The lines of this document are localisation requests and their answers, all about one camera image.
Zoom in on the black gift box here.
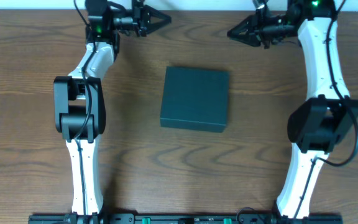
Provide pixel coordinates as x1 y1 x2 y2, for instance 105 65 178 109
160 67 229 133

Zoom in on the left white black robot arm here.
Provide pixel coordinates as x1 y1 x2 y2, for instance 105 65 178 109
53 0 172 223

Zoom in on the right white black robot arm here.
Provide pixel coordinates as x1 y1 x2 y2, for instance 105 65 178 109
227 0 358 223

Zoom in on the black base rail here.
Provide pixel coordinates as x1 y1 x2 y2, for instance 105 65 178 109
28 213 344 224

